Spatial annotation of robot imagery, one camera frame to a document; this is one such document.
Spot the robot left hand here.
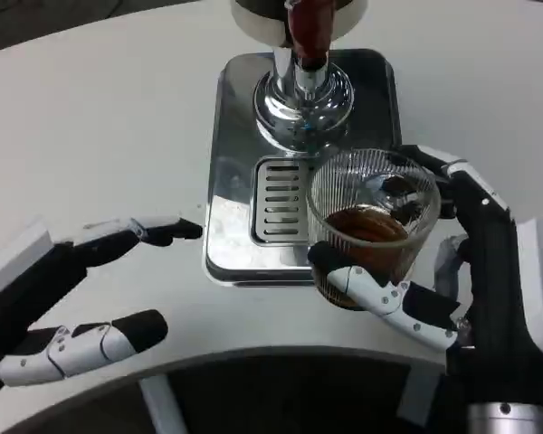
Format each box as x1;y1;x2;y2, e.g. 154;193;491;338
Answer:
0;215;205;401

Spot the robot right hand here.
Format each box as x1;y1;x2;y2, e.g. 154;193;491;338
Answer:
307;144;543;406

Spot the clear ribbed glass cup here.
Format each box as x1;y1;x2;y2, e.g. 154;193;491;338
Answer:
306;148;442;312

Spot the white table leg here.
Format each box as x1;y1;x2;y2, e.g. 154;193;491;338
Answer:
396;373;441;422
138;373;192;434

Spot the steel slotted drip grid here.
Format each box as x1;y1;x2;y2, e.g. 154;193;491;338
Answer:
250;156;317;244

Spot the steel drip tray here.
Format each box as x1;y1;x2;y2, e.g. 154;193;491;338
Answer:
203;48;402;288

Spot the black and chrome drink dispenser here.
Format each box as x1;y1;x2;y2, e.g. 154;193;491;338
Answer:
229;0;370;157

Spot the red dispenser tap lever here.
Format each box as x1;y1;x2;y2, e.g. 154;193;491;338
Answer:
285;0;337;62

